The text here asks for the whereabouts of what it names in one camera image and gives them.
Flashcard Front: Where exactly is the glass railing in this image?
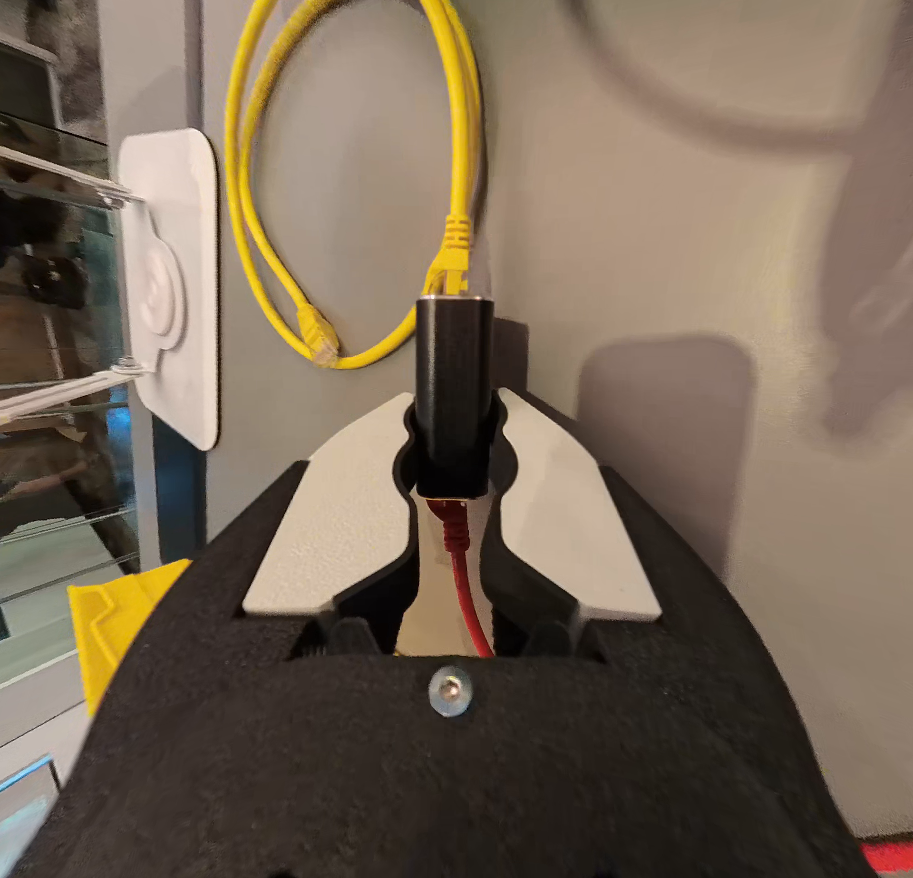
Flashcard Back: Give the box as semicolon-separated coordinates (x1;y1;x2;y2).
0;107;156;686

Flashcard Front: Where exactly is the red ethernet cable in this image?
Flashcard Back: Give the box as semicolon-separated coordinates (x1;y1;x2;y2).
426;498;913;878

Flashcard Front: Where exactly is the black ethernet coupler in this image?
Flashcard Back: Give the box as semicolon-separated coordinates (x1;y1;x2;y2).
414;296;496;501

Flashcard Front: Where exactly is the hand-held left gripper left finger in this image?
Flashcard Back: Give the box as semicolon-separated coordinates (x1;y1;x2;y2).
242;391;419;616

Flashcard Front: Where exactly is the white plastic mount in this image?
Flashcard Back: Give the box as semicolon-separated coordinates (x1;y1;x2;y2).
116;128;221;452

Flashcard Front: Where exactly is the yellow ethernet cable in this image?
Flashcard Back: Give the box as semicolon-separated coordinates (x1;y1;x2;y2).
224;0;486;371

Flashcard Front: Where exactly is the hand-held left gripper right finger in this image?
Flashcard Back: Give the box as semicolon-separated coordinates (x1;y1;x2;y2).
482;386;663;623

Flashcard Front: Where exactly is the yellow plastic bin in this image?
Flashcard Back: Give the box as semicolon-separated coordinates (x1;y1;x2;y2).
67;557;194;719

